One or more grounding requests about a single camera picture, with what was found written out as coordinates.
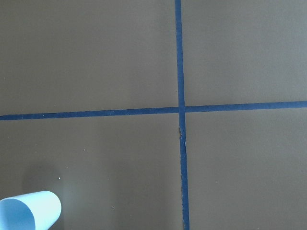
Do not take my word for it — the blue cup right side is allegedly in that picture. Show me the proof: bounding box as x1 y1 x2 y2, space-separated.
0 191 61 230

